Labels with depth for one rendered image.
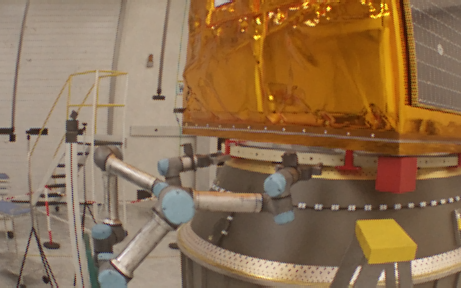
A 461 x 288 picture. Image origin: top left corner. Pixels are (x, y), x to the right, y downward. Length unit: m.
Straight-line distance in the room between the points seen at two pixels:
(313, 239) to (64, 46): 8.15
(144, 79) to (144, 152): 1.56
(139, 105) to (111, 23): 2.09
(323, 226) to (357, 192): 0.21
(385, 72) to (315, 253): 0.84
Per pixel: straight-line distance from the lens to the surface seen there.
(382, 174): 1.77
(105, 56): 9.69
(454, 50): 2.08
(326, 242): 1.97
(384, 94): 1.66
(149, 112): 10.05
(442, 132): 1.98
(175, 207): 1.57
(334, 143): 1.94
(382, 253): 1.17
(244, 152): 2.33
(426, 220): 2.10
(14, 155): 9.35
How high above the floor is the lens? 1.83
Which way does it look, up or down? 2 degrees down
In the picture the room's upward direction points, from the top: 2 degrees clockwise
